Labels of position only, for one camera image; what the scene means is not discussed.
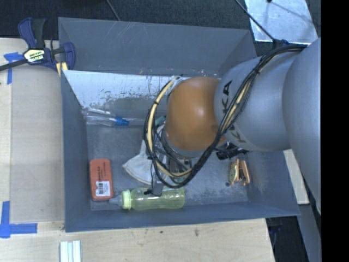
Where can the orange flat block with label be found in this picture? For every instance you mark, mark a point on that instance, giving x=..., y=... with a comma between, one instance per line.
x=101, y=177

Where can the green clear baby bottle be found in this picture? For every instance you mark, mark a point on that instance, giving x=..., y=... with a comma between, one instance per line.
x=161, y=201

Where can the pale wood board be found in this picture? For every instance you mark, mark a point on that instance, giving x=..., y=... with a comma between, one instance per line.
x=35, y=146

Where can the orange-brown sunglasses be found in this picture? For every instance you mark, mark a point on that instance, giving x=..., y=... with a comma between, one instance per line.
x=240, y=172

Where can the clear plastic bottle blue cap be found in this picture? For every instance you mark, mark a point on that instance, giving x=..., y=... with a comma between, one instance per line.
x=105, y=118

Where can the white cloth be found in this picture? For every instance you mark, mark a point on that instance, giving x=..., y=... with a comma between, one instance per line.
x=137, y=168

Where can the grey metal bin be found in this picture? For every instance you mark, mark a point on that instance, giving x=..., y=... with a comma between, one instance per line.
x=114, y=151

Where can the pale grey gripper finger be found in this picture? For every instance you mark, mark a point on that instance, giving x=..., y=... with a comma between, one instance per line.
x=157, y=187

